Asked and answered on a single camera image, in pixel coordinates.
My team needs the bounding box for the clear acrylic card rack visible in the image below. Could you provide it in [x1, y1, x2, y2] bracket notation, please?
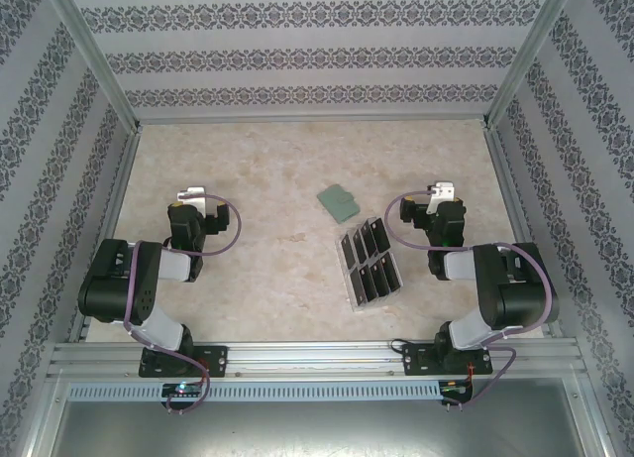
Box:
[338, 217, 404, 313]

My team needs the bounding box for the green card holder wallet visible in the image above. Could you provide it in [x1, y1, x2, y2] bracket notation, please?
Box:
[316, 182, 365, 225]

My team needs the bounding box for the small controller circuit board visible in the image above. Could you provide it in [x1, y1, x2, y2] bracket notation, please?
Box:
[160, 381, 204, 400]
[439, 379, 476, 404]

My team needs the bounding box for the grey metal sheet tray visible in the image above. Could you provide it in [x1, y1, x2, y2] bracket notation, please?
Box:
[29, 377, 613, 457]

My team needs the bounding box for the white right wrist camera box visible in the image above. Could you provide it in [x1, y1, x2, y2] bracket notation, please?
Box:
[428, 180, 457, 214]

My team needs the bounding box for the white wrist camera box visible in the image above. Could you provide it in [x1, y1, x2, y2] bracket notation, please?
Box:
[176, 185, 208, 214]
[428, 180, 457, 214]

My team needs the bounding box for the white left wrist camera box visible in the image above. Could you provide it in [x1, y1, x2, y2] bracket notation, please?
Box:
[176, 185, 208, 214]

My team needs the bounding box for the aluminium side rail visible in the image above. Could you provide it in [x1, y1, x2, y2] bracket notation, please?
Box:
[482, 124, 564, 339]
[68, 127, 145, 342]

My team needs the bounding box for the purple cable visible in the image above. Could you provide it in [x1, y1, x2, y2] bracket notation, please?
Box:
[123, 192, 243, 414]
[385, 188, 554, 411]

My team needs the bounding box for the long aluminium base rail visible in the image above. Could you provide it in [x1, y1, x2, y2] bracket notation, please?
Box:
[47, 338, 588, 379]

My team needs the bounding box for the aluminium frame post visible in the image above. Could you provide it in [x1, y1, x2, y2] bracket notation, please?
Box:
[482, 0, 581, 131]
[42, 0, 143, 134]

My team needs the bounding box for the white slotted cable duct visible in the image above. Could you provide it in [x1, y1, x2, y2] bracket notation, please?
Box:
[66, 380, 443, 403]

